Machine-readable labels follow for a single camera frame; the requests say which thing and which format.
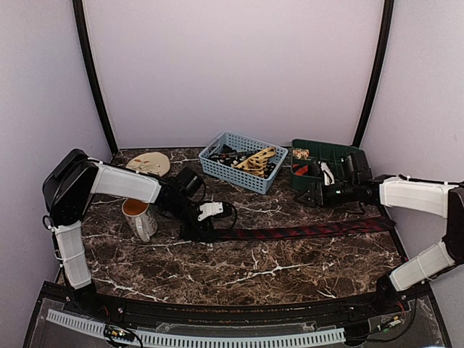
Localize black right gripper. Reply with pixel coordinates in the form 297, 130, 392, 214
294, 179, 358, 209

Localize red navy striped tie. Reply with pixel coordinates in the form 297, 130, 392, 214
213, 216, 395, 241

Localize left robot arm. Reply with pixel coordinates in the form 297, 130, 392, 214
42, 149, 223, 316

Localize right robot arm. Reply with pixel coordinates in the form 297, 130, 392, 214
295, 175, 463, 315

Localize rolled orange navy striped tie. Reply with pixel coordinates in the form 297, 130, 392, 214
292, 164, 308, 176

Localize rolled cream tropical print tie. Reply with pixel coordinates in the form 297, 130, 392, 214
292, 148, 310, 160

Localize light blue plastic basket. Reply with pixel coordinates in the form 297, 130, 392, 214
199, 133, 289, 194

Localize cream floral mug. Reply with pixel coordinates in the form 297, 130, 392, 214
121, 199, 158, 243

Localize yellow beetle print tie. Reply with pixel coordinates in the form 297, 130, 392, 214
233, 146, 277, 179

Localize green divided organizer tray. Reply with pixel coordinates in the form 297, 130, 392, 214
290, 139, 361, 191

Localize beige floral plate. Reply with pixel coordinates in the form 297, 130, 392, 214
125, 152, 170, 177

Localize black white floral tie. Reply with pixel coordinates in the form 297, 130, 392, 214
209, 145, 260, 169

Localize black front rail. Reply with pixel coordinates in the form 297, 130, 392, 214
26, 281, 443, 336

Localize grey slotted cable duct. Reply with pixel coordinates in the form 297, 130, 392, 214
46, 309, 346, 347

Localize black right frame post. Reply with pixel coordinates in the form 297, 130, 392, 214
352, 0, 395, 147

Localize black frame post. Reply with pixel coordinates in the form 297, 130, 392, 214
352, 0, 395, 147
72, 0, 119, 156

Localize black left frame post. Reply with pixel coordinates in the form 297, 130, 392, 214
72, 0, 119, 156

